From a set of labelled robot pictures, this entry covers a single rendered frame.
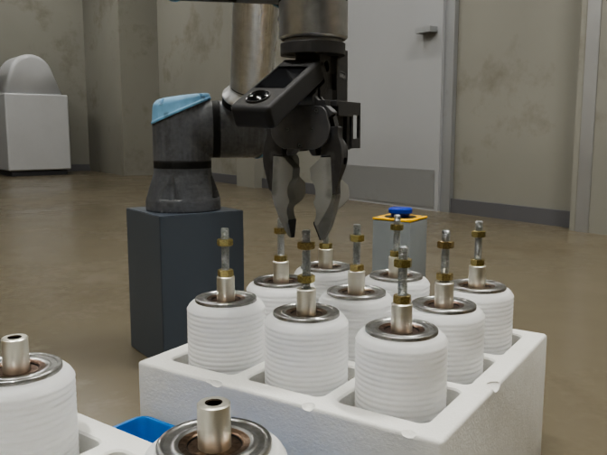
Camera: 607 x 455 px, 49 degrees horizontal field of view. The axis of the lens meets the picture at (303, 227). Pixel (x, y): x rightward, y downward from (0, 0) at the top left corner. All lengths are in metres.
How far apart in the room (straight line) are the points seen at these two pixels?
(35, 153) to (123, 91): 1.14
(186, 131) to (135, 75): 6.12
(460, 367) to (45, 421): 0.44
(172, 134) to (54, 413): 0.81
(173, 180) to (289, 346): 0.67
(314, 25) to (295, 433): 0.42
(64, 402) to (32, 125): 7.07
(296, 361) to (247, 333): 0.09
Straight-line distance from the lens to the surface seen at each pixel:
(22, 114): 7.61
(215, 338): 0.80
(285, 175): 0.74
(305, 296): 0.75
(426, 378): 0.68
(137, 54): 7.47
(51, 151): 7.69
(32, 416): 0.61
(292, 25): 0.73
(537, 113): 3.57
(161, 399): 0.84
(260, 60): 1.28
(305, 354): 0.73
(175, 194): 1.32
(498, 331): 0.90
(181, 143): 1.32
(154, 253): 1.31
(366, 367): 0.69
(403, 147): 4.15
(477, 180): 3.81
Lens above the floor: 0.45
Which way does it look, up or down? 8 degrees down
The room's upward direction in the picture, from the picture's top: straight up
